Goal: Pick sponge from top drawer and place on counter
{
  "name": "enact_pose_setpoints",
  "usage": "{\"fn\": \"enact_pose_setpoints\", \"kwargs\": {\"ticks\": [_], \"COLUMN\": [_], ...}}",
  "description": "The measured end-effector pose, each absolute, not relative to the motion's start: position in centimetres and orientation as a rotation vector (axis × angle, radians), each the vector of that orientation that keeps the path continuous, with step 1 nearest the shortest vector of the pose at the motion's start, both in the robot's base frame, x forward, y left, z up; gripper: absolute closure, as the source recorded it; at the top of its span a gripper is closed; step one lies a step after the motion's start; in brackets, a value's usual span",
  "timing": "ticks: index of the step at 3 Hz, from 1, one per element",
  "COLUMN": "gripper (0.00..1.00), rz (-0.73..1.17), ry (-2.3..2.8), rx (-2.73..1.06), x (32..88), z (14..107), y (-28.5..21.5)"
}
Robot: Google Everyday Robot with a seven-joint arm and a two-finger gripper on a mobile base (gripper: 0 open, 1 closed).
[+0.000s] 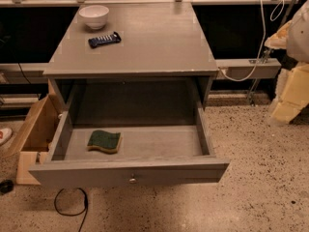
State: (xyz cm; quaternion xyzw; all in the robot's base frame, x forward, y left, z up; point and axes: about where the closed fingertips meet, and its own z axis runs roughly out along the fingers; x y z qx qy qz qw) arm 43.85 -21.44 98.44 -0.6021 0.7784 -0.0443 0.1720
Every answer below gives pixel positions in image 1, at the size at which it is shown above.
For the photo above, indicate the white ceramic bowl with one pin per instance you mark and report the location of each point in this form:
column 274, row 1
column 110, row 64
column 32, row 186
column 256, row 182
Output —
column 94, row 16

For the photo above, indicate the green yellow sponge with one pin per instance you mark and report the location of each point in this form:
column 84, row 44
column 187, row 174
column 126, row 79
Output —
column 104, row 141

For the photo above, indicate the black round object on floor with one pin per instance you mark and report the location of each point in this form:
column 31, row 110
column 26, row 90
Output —
column 6, row 186

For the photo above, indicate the white red shoe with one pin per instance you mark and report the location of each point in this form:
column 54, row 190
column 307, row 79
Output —
column 5, row 135

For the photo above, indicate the grey metal shelf rail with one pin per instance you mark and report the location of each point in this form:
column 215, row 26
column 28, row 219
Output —
column 247, row 68

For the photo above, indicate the light wooden drawer box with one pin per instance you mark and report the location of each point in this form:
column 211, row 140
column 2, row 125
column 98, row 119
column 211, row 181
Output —
column 33, row 139

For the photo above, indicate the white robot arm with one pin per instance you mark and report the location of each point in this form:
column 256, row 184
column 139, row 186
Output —
column 298, row 36

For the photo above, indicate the silver drawer knob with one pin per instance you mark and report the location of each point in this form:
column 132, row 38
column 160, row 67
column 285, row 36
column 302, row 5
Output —
column 132, row 179

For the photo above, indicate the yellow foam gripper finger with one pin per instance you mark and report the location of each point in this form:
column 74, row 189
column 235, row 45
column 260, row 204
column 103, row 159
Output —
column 279, row 39
column 291, row 94

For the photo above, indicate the dark blue remote control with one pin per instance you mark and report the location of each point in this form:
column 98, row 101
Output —
column 113, row 38

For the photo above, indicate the grey wooden cabinet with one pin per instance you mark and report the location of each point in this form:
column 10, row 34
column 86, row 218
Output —
column 160, row 70

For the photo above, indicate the metal diagonal rod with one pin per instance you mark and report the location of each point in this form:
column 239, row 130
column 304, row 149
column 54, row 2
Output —
column 266, row 54

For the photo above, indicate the grey open top drawer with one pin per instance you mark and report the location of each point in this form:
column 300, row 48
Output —
column 155, row 155

